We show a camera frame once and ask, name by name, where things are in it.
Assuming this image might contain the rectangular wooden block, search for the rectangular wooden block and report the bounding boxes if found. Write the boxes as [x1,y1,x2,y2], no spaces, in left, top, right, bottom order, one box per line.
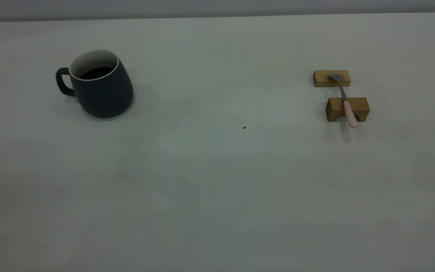
[313,70,351,88]

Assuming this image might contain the dark coffee liquid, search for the dark coffee liquid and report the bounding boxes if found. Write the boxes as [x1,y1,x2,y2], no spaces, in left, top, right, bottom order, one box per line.
[80,67,114,80]

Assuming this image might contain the dark grey ceramic mug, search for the dark grey ceramic mug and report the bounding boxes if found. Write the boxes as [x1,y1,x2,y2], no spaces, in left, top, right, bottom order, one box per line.
[56,49,134,118]

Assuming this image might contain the pink handled metal spoon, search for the pink handled metal spoon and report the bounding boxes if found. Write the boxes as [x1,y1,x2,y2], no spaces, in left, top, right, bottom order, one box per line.
[329,73,358,128]

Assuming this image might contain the arched wooden block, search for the arched wooden block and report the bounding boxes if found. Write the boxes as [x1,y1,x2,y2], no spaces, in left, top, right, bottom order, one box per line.
[325,97,370,122]

